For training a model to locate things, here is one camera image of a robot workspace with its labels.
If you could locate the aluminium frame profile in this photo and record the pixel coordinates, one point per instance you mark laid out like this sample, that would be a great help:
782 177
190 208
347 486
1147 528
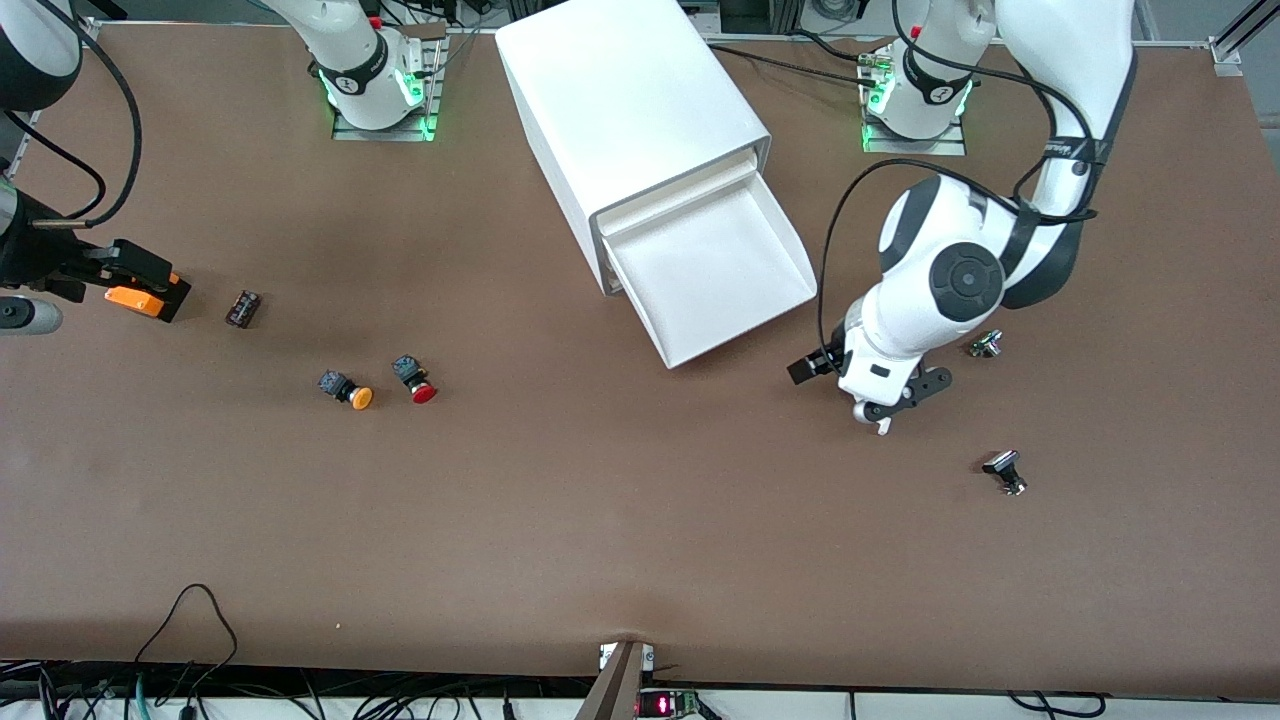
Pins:
88 30
1240 40

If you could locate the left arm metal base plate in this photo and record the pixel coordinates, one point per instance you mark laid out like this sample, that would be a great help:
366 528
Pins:
915 146

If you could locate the black left camera mount bracket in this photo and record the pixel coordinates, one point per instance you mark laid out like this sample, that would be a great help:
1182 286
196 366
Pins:
915 390

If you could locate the small chrome valve fitting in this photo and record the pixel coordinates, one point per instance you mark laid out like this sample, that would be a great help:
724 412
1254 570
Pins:
986 344

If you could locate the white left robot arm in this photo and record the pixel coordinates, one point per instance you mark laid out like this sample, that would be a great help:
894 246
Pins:
960 280

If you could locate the brown camera mount pole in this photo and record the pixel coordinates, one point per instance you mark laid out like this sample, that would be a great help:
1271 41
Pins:
615 690

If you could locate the orange box with black base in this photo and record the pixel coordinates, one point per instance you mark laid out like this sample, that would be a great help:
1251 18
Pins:
140 303

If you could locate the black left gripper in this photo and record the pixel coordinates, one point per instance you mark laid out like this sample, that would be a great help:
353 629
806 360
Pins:
826 360

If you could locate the device with red display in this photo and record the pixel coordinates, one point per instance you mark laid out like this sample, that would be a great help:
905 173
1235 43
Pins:
665 706

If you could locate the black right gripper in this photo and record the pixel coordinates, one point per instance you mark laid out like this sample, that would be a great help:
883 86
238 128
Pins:
40 262

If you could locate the red push button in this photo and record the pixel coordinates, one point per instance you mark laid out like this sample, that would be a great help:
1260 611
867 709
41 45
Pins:
415 382

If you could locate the small black terminal block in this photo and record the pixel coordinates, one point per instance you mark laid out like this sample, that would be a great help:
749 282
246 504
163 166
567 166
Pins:
243 309

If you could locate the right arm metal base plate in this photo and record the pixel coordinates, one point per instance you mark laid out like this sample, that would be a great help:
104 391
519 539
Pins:
385 133

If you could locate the orange push button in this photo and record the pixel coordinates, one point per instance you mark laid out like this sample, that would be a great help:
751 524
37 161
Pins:
360 398

